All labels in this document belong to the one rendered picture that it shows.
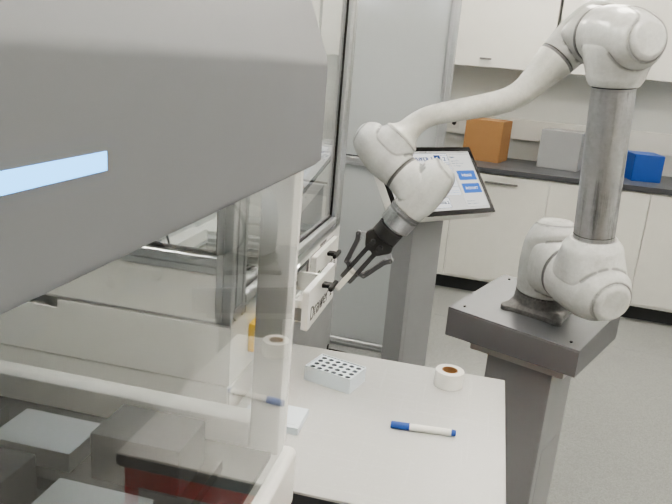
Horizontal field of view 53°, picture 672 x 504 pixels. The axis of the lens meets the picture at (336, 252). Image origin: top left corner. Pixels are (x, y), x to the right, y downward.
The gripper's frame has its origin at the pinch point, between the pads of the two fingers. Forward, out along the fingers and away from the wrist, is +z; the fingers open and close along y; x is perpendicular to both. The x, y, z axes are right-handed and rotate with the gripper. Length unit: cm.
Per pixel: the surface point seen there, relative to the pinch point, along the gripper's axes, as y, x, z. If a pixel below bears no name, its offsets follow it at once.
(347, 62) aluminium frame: 45, -47, -38
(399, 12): 62, -166, -57
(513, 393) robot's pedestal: -59, -14, -3
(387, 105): 38, -166, -20
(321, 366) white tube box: -9.0, 28.2, 10.0
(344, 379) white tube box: -14.5, 32.5, 6.2
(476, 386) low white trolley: -41.3, 16.8, -8.3
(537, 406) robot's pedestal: -66, -11, -6
